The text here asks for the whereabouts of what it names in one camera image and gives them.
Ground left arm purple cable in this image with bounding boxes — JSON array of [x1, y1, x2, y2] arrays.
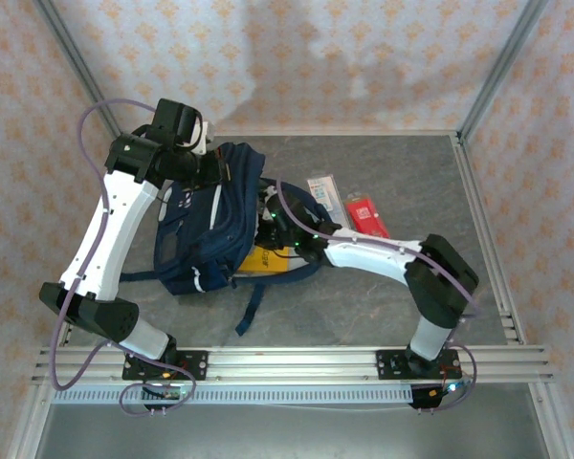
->
[[51, 98, 197, 418]]

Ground yellow paperback book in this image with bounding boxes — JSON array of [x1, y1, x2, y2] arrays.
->
[[238, 243, 294, 274]]

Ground aluminium mounting rail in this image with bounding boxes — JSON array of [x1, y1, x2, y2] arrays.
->
[[31, 346, 554, 384]]

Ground red small package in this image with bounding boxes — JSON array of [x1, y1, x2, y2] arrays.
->
[[343, 193, 391, 240]]

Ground clear ruler package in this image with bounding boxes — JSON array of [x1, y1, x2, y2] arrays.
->
[[306, 174, 351, 227]]

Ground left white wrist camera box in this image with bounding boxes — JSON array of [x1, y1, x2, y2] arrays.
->
[[190, 121, 216, 155]]

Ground aluminium rear frame bar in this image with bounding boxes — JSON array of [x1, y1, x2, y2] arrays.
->
[[210, 128, 460, 138]]

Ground navy blue backpack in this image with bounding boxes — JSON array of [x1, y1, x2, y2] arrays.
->
[[119, 142, 345, 336]]

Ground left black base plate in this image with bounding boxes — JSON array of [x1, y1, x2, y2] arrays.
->
[[122, 350, 209, 382]]

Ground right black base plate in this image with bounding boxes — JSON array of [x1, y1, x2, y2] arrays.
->
[[376, 348, 462, 382]]

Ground slotted grey cable duct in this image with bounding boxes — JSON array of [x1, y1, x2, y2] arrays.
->
[[52, 385, 415, 405]]

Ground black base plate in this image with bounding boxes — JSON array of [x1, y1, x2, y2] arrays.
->
[[122, 350, 209, 382], [376, 348, 462, 382]]

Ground aluminium table side rail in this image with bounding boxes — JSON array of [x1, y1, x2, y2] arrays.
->
[[59, 138, 125, 346], [452, 136, 527, 346]]

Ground aluminium frame post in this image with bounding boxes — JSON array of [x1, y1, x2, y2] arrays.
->
[[33, 0, 125, 142], [458, 0, 551, 140]]

